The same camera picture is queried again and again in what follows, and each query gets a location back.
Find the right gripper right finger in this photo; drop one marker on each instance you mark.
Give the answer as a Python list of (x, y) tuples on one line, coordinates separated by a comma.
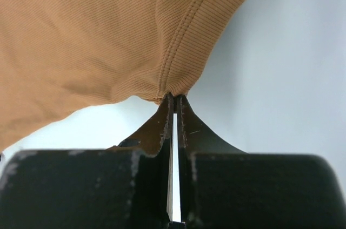
[(224, 187)]

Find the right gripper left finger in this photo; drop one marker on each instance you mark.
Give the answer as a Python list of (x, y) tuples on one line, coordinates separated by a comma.
[(125, 186)]

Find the tan tank top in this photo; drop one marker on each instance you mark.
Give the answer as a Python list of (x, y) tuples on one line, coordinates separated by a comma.
[(59, 56)]

